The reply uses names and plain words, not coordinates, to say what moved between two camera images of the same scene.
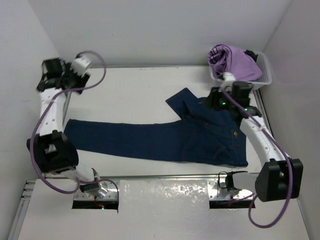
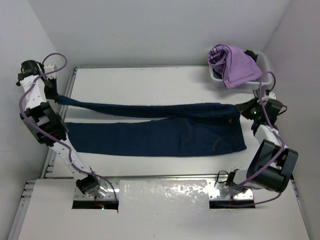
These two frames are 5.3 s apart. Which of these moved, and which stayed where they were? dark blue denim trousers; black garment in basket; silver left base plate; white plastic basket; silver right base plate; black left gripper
Moved: dark blue denim trousers; black left gripper
Stayed: white plastic basket; silver right base plate; black garment in basket; silver left base plate
